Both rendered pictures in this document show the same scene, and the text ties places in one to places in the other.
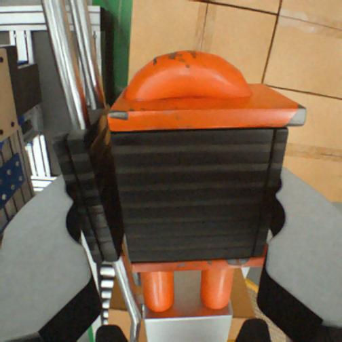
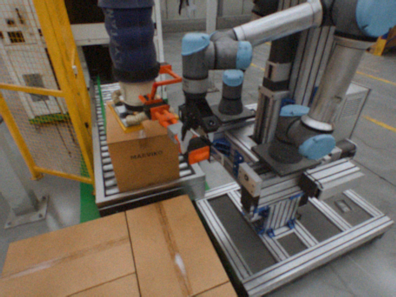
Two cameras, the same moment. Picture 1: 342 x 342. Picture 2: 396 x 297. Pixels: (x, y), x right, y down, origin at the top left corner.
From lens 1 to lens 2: 0.73 m
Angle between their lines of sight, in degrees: 33
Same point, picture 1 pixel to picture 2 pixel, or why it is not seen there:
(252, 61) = (148, 280)
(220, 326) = (174, 131)
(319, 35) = not seen: outside the picture
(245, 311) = (112, 146)
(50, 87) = (250, 237)
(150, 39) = (209, 263)
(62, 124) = (233, 221)
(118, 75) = not seen: hidden behind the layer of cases
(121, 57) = not seen: hidden behind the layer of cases
